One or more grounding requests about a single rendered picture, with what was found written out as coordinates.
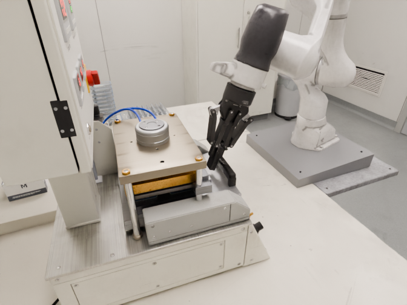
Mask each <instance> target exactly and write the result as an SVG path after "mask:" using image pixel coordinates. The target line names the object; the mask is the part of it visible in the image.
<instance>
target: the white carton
mask: <svg viewBox="0 0 407 305"><path fill-rule="evenodd" d="M1 186H2V188H3V190H4V192H5V194H6V196H7V198H8V200H9V201H10V202H11V201H14V200H19V199H22V198H26V197H30V196H33V195H38V194H42V193H45V192H48V179H45V180H38V181H35V182H28V183H21V184H18V185H11V186H5V185H4V183H3V181H2V183H1Z"/></svg>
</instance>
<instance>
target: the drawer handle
mask: <svg viewBox="0 0 407 305"><path fill-rule="evenodd" d="M217 164H218V166H219V167H220V169H221V170H222V172H223V173H224V174H225V176H226V177H227V179H228V186H229V187H231V186H235V185H236V173H235V172H234V171H233V169H232V168H231V166H230V165H229V164H228V163H227V161H226V160H225V159H224V158H223V156H222V158H221V159H219V161H218V163H217Z"/></svg>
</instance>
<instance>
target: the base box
mask: <svg viewBox="0 0 407 305"><path fill-rule="evenodd" d="M268 258H270V256H269V255H268V253H267V251H266V249H265V247H264V245H263V243H262V241H261V240H260V238H259V236H258V234H257V232H256V230H255V228H254V226H253V225H249V226H245V227H242V228H238V229H234V230H231V231H227V232H223V233H220V234H216V235H212V236H209V237H205V238H201V239H198V240H194V241H190V242H187V243H183V244H179V245H176V246H172V247H169V248H165V249H161V250H158V251H154V252H150V253H147V254H143V255H139V256H136V257H132V258H128V259H125V260H121V261H117V262H114V263H110V264H106V265H103V266H99V267H95V268H92V269H88V270H86V271H81V272H77V273H75V274H70V275H66V276H63V277H59V278H55V279H52V280H49V281H50V283H51V285H52V287H53V289H54V291H55V293H56V295H57V297H58V299H59V301H60V303H61V305H120V304H123V303H126V302H129V301H133V300H136V299H138V298H142V297H146V296H148V295H151V294H155V293H157V292H161V291H163V290H167V289H170V288H172V287H176V286H180V285H182V284H185V283H189V282H192V281H195V280H198V279H201V278H205V277H208V276H210V275H214V274H218V273H220V272H223V271H227V270H229V269H233V268H235V267H239V266H243V267H244V266H247V265H249V264H253V263H257V262H259V261H262V260H266V259H268Z"/></svg>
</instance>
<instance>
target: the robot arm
mask: <svg viewBox="0 0 407 305"><path fill-rule="evenodd" d="M349 1H350V0H290V3H291V5H292V6H293V7H294V8H296V9H297V10H298V11H299V12H301V13H302V14H303V15H305V16H306V17H307V18H308V19H309V20H310V21H311V26H310V28H309V32H308V35H299V34H295V33H292V32H289V31H285V27H286V23H287V21H288V17H289V13H288V12H287V11H286V10H285V9H282V8H278V7H275V6H273V5H269V4H266V3H263V4H258V5H257V6H256V8H255V10H254V11H253V14H252V15H251V17H250V19H249V21H248V23H247V26H246V27H245V30H244V33H243V35H242V38H241V41H240V48H239V51H238V52H237V54H236V55H235V57H234V59H233V60H232V62H212V63H211V65H210V70H211V71H213V72H215V73H217V74H220V75H222V76H225V77H227V78H229V79H230V80H231V81H230V82H227V85H226V87H225V91H224V92H223V97H222V100H221V101H220V102H219V103H218V105H217V106H215V107H212V106H209V107H208V112H209V121H208V131H207V141H208V143H209V144H210V145H211V147H210V150H209V152H208V155H209V158H208V161H207V167H208V168H209V170H213V171H214V170H215V169H216V166H217V163H218V161H219V159H221V158H222V156H223V154H224V151H227V150H228V148H232V147H233V146H234V145H235V144H236V142H237V141H238V139H239V137H240V136H241V135H242V133H243V132H244V131H245V129H246V127H247V126H248V125H249V124H250V123H251V122H252V121H253V118H252V117H251V116H250V115H249V114H248V112H249V106H250V105H251V104H252V102H253V99H254V97H255V95H256V92H255V91H254V90H255V89H257V90H260V89H261V87H262V88H264V89H265V88H266V85H267V84H265V83H264V80H265V78H266V75H267V73H268V72H269V69H270V70H274V71H276V72H279V73H282V74H284V75H286V76H288V77H290V78H291V79H292V80H293V81H294V82H295V84H296V85H297V87H298V91H299V94H300V104H299V112H298V113H297V121H296V125H295V127H294V131H293V132H292V137H291V143H292V144H293V145H295V146H296V147H298V148H302V149H307V150H314V151H320V152H321V151H323V150H324V149H326V148H328V147H329V146H331V145H333V144H335V143H337V142H339V140H340V139H339V138H338V137H337V135H336V134H335V131H336V130H335V128H334V127H333V126H332V125H331V124H330V123H328V122H327V121H326V116H325V114H326V109H327V105H328V98H327V97H326V95H325V93H323V92H322V91H321V90H319V88H318V86H317V85H323V86H327V87H333V88H336V87H347V86H348V85H349V84H350V83H351V82H352V81H353V80H354V78H355V75H356V66H355V64H354V63H353V62H352V60H351V59H350V58H349V57H348V56H347V54H346V52H345V49H344V45H343V36H344V32H345V27H346V21H347V16H348V10H349ZM320 50H321V51H322V53H323V56H320ZM219 112H220V118H219V124H218V126H217V129H216V123H217V115H218V113H219ZM240 119H241V121H240V122H239V120H240Z"/></svg>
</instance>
